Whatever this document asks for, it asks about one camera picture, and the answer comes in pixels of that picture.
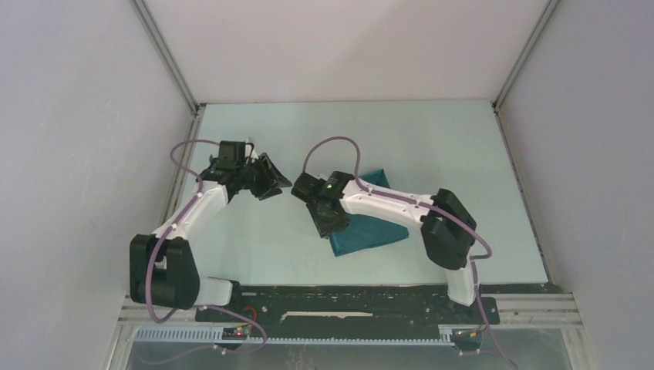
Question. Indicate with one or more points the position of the aluminium front frame rail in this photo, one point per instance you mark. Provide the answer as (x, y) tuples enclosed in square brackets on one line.
[(514, 311)]

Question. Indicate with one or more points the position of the aluminium corner post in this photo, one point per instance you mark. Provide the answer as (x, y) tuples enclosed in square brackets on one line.
[(527, 50), (152, 29)]

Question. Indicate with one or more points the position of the aluminium right corner post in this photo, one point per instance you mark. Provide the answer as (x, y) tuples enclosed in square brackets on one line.
[(527, 50)]

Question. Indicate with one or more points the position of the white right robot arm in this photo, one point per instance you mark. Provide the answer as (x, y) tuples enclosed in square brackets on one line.
[(446, 227)]

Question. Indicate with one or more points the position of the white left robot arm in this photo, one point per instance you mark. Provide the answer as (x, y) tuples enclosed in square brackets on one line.
[(163, 270)]

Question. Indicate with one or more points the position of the teal cloth napkin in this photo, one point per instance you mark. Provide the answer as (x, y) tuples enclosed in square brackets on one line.
[(363, 232)]

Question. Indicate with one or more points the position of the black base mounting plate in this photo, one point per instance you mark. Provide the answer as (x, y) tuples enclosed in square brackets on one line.
[(411, 310)]

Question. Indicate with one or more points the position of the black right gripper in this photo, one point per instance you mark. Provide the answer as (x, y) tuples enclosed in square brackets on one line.
[(324, 228)]

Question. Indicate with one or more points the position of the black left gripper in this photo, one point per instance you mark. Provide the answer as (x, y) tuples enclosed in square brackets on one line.
[(266, 186)]

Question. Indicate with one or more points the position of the aluminium left corner post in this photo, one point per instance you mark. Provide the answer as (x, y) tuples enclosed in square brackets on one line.
[(152, 29)]

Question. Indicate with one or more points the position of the white slotted cable duct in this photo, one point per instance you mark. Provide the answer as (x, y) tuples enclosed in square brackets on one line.
[(227, 335)]

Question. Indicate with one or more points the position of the aluminium left side rail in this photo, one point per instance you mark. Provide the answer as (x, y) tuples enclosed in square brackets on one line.
[(176, 185)]

